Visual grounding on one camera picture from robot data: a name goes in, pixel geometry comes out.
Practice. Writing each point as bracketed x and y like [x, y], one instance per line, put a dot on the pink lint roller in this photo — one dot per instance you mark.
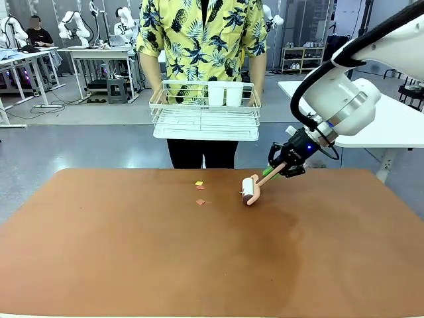
[250, 192]

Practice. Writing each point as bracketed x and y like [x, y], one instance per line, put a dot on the grey laptop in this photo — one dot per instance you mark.
[116, 40]

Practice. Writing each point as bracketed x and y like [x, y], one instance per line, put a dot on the seated person in black shirt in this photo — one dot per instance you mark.
[39, 34]

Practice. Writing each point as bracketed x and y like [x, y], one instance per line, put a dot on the blue folded clothing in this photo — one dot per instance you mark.
[9, 53]

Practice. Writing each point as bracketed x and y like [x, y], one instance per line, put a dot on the white plastic cutlery holder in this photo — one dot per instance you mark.
[225, 94]

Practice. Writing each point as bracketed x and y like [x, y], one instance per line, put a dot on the black tripod stand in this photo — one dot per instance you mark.
[365, 18]

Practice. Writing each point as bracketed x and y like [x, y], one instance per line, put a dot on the white side table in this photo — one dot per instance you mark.
[391, 129]

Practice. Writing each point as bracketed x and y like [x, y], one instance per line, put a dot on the person's left hand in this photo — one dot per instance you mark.
[255, 97]

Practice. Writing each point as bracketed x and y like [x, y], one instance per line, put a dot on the person's right forearm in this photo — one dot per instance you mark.
[151, 73]

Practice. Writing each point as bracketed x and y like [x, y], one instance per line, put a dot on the black equipment case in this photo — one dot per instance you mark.
[338, 46]

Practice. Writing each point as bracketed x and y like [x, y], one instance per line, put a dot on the grey plastic stool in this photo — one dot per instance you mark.
[117, 91]

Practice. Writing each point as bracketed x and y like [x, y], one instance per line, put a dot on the white background desk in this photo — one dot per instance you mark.
[99, 49]

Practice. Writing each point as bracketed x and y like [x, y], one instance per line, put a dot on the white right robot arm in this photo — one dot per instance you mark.
[344, 96]

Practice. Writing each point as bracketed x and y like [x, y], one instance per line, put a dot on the white shoe rack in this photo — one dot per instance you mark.
[303, 59]

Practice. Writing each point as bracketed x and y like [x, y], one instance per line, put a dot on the person in pineapple shirt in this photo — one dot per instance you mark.
[202, 43]

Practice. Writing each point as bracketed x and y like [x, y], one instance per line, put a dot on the white desk with clothes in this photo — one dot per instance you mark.
[30, 54]

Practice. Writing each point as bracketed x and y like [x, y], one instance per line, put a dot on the person's right hand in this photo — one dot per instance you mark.
[163, 96]

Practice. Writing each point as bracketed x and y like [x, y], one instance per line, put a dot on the white floor power strip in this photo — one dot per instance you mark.
[46, 106]

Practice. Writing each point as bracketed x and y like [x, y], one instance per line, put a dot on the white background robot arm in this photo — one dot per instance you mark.
[125, 26]
[15, 31]
[273, 18]
[74, 28]

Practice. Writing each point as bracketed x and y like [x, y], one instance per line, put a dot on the black office chair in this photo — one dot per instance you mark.
[412, 92]

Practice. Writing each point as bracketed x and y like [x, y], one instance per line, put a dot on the orange paper scrap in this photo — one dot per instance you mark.
[200, 202]

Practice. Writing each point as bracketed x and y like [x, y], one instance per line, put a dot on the person's left forearm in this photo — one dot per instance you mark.
[256, 73]

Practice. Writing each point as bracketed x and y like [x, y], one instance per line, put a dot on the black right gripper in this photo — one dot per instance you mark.
[299, 149]

